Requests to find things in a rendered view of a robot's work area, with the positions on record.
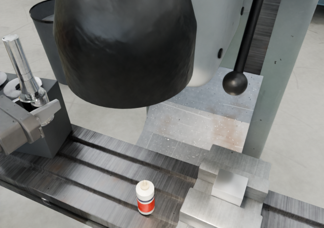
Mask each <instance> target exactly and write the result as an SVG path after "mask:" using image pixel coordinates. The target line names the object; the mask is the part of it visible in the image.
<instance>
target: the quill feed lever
mask: <svg viewBox="0 0 324 228"><path fill-rule="evenodd" d="M262 4H263V0H253V2H252V5H251V9H250V12H249V16H248V19H247V23H246V26H245V30H244V33H243V38H242V41H241V45H240V48H239V52H238V55H237V59H236V62H235V66H234V70H233V71H231V72H229V73H228V74H226V75H225V77H224V78H223V81H222V86H223V89H224V91H225V92H226V93H227V94H229V95H232V96H237V95H241V94H242V93H244V92H245V90H246V89H247V86H248V80H247V77H246V76H245V75H244V74H243V71H244V68H245V64H246V61H247V58H248V54H249V50H250V47H251V43H252V40H253V36H254V33H255V29H256V26H257V22H258V18H259V15H260V11H261V7H262Z"/></svg>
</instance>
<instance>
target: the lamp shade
mask: <svg viewBox="0 0 324 228"><path fill-rule="evenodd" d="M196 33H197V21H196V17H195V13H194V9H193V6H192V2H191V0H55V6H54V24H53V36H54V40H55V43H56V47H57V50H58V54H59V58H60V61H61V65H62V68H63V72H64V75H65V78H66V82H67V85H68V87H69V88H70V90H71V91H72V92H73V93H74V94H75V95H76V96H78V97H79V98H81V99H82V100H84V101H86V102H89V103H91V104H94V105H97V106H101V107H107V108H117V109H132V108H141V107H148V106H152V105H155V104H158V103H161V102H164V101H166V100H168V99H170V98H172V97H174V96H175V95H177V94H178V93H180V92H181V91H182V90H183V89H184V88H185V87H186V86H187V85H188V83H189V82H190V80H191V77H192V74H193V66H194V55H195V44H196Z"/></svg>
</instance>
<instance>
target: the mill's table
mask: <svg viewBox="0 0 324 228"><path fill-rule="evenodd" d="M71 126H72V130H71V132H70V133H69V135H68V136H67V138H66V140H65V141H64V143H63V144H62V146H61V147H60V149H59V150H58V152H57V153H56V155H55V156H54V158H53V159H51V158H46V157H41V156H37V155H32V154H27V153H22V152H17V151H13V152H12V153H10V154H9V155H5V154H4V153H3V152H0V186H2V187H4V188H6V189H9V190H11V191H13V192H15V193H17V194H20V195H22V196H24V197H26V198H28V199H31V200H33V201H35V202H37V203H39V204H42V205H44V206H46V207H48V208H50V209H53V210H55V211H57V212H59V213H61V214H64V215H66V216H68V217H70V218H72V219H75V220H77V221H79V222H81V223H83V224H86V225H88V226H90V227H92V228H176V226H177V224H178V222H179V213H180V209H181V207H182V204H183V202H184V200H185V198H186V195H187V193H188V191H189V189H190V188H193V187H194V185H195V183H196V181H197V178H198V172H199V166H196V165H193V164H190V163H188V162H185V161H181V160H178V159H175V158H172V157H169V156H166V155H163V154H160V153H158V152H155V151H152V150H149V149H146V148H142V147H139V146H136V145H134V144H131V143H128V142H125V141H122V140H119V139H116V138H113V137H110V136H107V135H104V134H101V133H98V132H95V131H92V130H89V129H86V128H83V127H80V126H77V125H75V124H72V123H71ZM144 180H147V181H150V182H151V183H152V184H153V185H154V198H155V208H154V211H153V212H152V213H150V214H148V215H144V214H142V213H140V212H139V210H138V205H137V196H136V186H137V184H138V183H139V182H141V181H144ZM261 216H262V217H263V218H262V223H261V227H260V228H324V208H321V207H318V206H315V205H312V204H309V203H306V202H303V201H300V200H297V199H294V198H291V197H288V196H286V195H283V194H280V193H277V192H274V191H271V190H268V194H267V196H266V198H265V200H264V202H263V206H262V210H261Z"/></svg>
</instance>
